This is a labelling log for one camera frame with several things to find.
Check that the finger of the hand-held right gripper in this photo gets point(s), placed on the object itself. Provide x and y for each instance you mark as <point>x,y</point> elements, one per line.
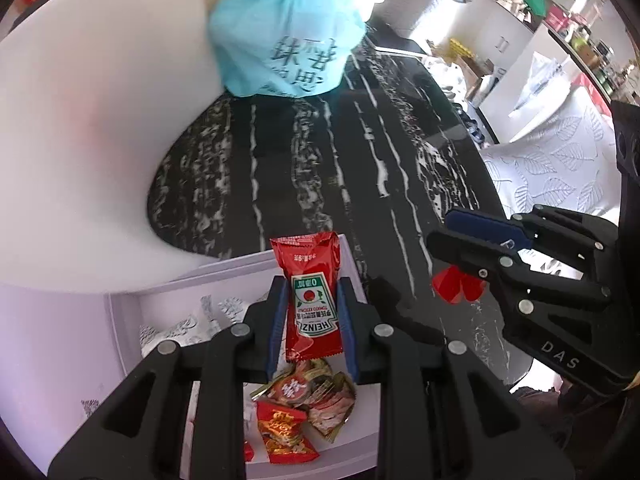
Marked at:
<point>470,255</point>
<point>485,225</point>

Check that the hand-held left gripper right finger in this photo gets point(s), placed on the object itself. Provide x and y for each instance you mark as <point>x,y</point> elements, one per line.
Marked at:
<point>347,327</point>

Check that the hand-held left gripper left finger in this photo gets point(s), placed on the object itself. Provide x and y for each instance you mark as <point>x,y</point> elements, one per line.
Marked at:
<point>277,327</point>

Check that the red plastic flower clip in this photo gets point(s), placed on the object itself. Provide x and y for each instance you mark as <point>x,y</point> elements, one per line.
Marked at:
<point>455,285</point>

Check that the red ketchup packet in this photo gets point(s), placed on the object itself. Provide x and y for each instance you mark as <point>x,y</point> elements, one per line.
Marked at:
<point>310,290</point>

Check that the green cereal snack packet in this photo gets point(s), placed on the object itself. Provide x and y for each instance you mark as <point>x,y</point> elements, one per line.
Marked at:
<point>325,400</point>

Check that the red gold candy packet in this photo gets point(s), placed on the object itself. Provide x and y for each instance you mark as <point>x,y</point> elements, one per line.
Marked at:
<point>282,430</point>

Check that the lavender gift box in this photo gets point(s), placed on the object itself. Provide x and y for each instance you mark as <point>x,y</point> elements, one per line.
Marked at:
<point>55,350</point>

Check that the clear folded umbrella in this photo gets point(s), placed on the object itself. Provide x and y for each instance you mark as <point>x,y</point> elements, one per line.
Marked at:
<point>545,85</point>

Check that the cardboard box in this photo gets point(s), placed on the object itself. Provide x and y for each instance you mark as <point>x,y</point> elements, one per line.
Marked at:
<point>472,70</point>

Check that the white counter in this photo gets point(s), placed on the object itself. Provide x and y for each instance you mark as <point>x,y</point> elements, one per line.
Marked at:
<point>510,40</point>

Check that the light blue plastic bag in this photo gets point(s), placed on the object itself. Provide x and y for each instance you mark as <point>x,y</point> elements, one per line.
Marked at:
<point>285,35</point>

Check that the white foam sheet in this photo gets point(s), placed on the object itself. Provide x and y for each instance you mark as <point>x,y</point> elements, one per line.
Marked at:
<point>90,125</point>

